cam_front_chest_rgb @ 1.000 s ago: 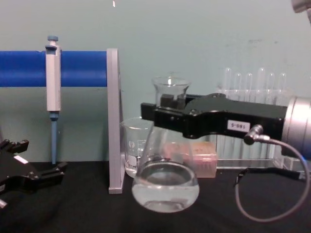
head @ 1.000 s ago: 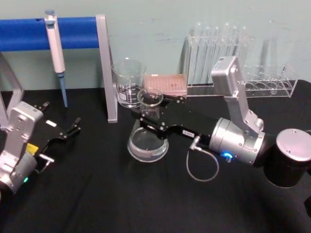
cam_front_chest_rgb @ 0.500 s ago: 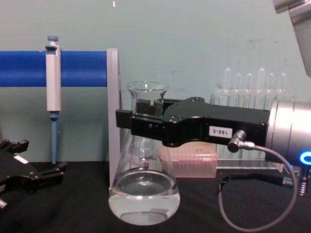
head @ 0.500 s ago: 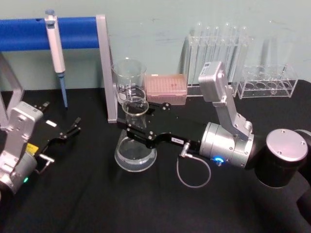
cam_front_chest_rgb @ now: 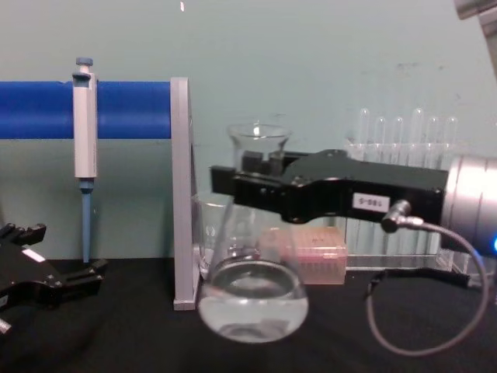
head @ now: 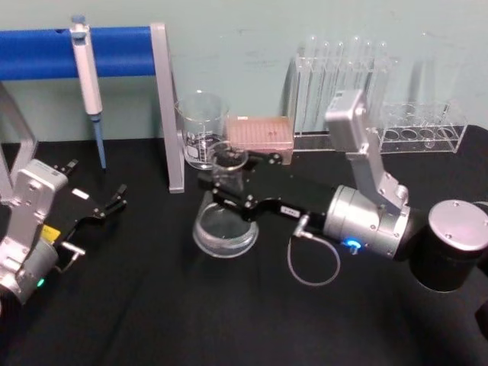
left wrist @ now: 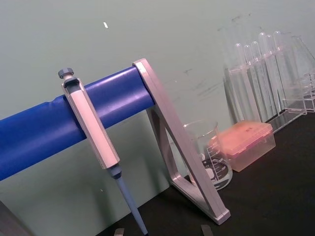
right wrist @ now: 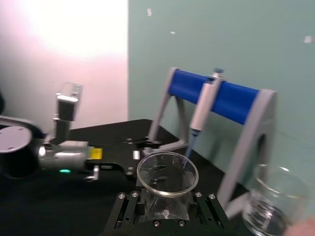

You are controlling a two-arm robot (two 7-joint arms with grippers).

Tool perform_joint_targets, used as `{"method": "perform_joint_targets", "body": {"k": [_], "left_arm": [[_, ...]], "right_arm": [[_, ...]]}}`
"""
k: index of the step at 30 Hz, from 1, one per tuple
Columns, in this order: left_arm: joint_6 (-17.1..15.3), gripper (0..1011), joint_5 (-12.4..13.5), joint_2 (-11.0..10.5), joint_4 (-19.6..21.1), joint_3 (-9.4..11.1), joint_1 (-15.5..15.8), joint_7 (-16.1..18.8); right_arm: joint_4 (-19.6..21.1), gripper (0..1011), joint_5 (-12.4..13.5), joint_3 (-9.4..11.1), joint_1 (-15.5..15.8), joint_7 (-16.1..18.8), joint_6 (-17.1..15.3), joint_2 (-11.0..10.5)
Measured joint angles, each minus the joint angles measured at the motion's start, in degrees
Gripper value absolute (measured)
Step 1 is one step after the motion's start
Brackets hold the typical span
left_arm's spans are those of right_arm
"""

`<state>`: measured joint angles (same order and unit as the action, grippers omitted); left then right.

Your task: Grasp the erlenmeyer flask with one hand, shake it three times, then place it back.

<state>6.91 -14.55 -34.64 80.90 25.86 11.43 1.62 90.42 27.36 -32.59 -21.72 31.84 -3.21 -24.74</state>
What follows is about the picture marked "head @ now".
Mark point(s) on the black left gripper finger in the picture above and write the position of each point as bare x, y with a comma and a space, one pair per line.
112, 204
68, 167

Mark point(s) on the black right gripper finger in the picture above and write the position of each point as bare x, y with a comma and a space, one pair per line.
267, 157
244, 202

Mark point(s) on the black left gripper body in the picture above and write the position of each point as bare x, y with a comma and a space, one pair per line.
78, 207

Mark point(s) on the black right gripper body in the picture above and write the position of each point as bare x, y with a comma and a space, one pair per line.
301, 200

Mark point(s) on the clear glass conical flask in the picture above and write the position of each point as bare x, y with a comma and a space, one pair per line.
223, 236

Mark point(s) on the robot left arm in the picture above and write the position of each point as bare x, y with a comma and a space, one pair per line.
26, 213

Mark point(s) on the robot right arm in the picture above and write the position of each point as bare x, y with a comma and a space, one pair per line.
450, 244

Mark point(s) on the pink pipette tip box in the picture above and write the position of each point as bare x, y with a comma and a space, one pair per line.
259, 133

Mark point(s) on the tall clear test tube rack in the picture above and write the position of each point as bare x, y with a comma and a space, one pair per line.
305, 95

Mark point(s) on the clear glass beaker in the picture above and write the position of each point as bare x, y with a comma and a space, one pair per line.
200, 122

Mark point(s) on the white and blue pipette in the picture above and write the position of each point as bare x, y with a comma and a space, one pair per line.
87, 76

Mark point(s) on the clear glass test tube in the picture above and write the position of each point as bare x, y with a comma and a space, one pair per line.
339, 65
355, 61
312, 68
326, 68
368, 65

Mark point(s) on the blue bar pipette stand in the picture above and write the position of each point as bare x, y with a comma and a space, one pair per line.
38, 53

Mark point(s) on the black table cloth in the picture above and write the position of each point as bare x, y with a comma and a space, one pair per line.
190, 324

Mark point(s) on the low clear acrylic tube rack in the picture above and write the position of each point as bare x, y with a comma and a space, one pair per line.
419, 133

